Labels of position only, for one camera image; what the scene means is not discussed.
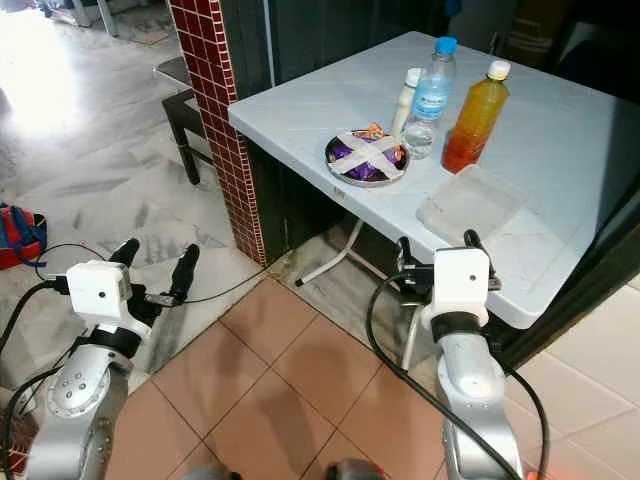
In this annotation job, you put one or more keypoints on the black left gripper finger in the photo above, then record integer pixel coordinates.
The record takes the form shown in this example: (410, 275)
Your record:
(126, 252)
(187, 272)

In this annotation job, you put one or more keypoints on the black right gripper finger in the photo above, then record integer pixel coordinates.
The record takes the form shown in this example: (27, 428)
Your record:
(406, 252)
(474, 241)

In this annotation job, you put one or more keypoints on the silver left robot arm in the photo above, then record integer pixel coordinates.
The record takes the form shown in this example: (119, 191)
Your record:
(75, 400)

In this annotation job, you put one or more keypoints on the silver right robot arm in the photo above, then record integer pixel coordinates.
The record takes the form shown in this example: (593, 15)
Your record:
(475, 400)

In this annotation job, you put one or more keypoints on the clear plastic food container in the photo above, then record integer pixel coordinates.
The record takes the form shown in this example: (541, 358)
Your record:
(470, 205)

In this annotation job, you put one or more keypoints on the purple taped snack packet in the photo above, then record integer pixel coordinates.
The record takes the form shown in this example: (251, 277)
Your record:
(367, 155)

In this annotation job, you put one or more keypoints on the red and blue bag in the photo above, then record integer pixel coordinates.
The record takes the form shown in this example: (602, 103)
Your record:
(20, 235)

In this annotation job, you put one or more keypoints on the orange juice bottle cream cap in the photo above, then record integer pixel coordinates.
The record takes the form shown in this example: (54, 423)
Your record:
(475, 120)

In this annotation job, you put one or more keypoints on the white plastic folding table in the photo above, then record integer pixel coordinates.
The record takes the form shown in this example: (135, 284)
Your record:
(560, 150)

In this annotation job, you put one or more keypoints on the clear water bottle blue cap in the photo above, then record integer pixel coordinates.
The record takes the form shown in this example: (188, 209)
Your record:
(432, 95)

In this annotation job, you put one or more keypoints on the slim white bottle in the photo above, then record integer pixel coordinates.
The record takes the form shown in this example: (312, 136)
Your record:
(406, 100)

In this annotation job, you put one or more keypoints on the dark wooden stool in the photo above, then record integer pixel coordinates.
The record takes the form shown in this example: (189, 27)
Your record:
(182, 110)

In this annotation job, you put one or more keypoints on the red tiled pillar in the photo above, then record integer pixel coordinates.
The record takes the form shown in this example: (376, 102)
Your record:
(215, 110)

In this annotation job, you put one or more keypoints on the grey robot right foot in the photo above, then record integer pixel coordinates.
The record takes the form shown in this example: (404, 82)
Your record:
(355, 470)

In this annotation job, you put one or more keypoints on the grey metal chair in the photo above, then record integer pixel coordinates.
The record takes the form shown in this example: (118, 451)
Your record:
(108, 15)

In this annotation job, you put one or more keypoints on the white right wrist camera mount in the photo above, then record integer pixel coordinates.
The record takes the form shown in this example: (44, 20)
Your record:
(457, 285)

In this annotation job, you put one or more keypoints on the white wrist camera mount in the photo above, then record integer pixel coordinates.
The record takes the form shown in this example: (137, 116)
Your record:
(98, 290)
(457, 285)

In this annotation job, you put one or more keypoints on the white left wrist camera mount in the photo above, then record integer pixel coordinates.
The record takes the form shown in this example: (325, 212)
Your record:
(98, 290)

